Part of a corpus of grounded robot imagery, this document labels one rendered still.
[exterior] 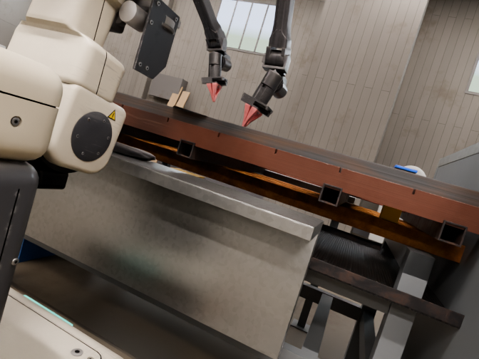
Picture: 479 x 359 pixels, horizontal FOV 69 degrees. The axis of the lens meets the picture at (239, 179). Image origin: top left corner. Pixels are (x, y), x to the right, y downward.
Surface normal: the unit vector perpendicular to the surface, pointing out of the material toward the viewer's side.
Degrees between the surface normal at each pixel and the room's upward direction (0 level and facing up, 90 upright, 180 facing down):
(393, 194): 90
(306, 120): 90
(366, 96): 90
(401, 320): 90
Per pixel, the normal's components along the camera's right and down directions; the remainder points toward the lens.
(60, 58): -0.31, -0.18
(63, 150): 0.89, 0.30
